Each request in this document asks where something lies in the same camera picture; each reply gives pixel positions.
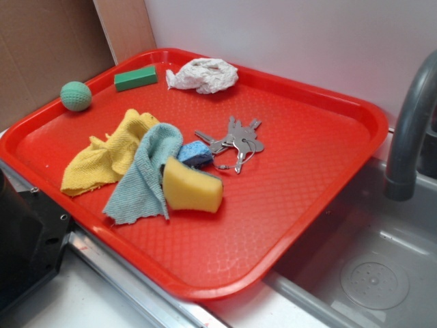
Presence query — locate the green rectangular block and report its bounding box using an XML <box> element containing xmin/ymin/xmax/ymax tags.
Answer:
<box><xmin>114</xmin><ymin>66</ymin><xmax>158</xmax><ymax>92</ymax></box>

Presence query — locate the grey sink basin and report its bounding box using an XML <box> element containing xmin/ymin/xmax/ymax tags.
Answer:
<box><xmin>265</xmin><ymin>159</ymin><xmax>436</xmax><ymax>327</ymax></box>

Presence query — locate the grey faucet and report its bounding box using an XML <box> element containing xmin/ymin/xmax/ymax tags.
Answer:
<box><xmin>384</xmin><ymin>51</ymin><xmax>436</xmax><ymax>202</ymax></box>

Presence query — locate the crumpled white paper towel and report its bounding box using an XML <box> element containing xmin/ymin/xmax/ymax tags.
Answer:
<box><xmin>165</xmin><ymin>57</ymin><xmax>239</xmax><ymax>94</ymax></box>

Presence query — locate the wooden board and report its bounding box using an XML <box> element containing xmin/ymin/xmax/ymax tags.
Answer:
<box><xmin>93</xmin><ymin>0</ymin><xmax>156</xmax><ymax>64</ymax></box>

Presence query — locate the blue sponge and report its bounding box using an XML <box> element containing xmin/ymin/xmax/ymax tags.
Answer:
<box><xmin>177</xmin><ymin>141</ymin><xmax>213</xmax><ymax>169</ymax></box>

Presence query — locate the brown cardboard panel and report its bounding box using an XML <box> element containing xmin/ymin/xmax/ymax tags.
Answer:
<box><xmin>1</xmin><ymin>1</ymin><xmax>114</xmax><ymax>130</ymax></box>

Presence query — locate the light blue cloth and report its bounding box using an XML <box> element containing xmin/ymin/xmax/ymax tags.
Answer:
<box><xmin>103</xmin><ymin>123</ymin><xmax>183</xmax><ymax>225</ymax></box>

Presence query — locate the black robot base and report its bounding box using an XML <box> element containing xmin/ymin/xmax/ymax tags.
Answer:
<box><xmin>1</xmin><ymin>173</ymin><xmax>73</xmax><ymax>316</ymax></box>

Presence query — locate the bunch of silver keys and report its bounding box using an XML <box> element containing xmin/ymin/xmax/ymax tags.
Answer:
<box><xmin>195</xmin><ymin>116</ymin><xmax>264</xmax><ymax>174</ymax></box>

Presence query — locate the green dimpled ball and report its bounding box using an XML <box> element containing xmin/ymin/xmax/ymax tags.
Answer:
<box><xmin>60</xmin><ymin>81</ymin><xmax>92</xmax><ymax>111</ymax></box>

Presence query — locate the yellow cloth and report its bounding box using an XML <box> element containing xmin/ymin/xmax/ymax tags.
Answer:
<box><xmin>60</xmin><ymin>109</ymin><xmax>159</xmax><ymax>197</ymax></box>

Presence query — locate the yellow sponge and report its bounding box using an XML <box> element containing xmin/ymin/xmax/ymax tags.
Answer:
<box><xmin>162</xmin><ymin>157</ymin><xmax>223</xmax><ymax>213</ymax></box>

